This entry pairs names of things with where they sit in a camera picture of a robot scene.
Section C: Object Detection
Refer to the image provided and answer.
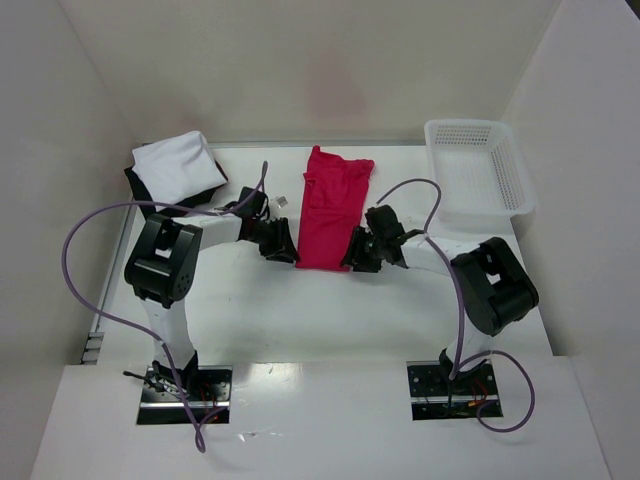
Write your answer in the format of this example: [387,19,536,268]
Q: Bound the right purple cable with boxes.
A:
[375,178,536,432]

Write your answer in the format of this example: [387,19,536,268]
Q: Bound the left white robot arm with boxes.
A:
[124,187,299,392]

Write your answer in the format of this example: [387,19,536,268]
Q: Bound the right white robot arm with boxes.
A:
[341,205,539,382]

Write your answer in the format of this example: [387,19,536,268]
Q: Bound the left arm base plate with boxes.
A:
[128,366,233,426]

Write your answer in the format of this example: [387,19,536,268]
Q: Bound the folded white t-shirt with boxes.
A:
[132,131,217,204]

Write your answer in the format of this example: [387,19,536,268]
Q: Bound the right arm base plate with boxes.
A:
[407,362,503,421]

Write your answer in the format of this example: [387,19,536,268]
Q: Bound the folded dark red t-shirt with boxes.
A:
[214,161,229,188]

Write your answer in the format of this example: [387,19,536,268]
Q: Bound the purple cable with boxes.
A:
[60,160,271,454]
[375,178,536,432]

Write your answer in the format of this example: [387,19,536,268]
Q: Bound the white plastic basket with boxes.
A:
[424,119,537,225]

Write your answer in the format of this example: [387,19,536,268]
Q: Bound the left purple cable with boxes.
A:
[60,160,271,454]

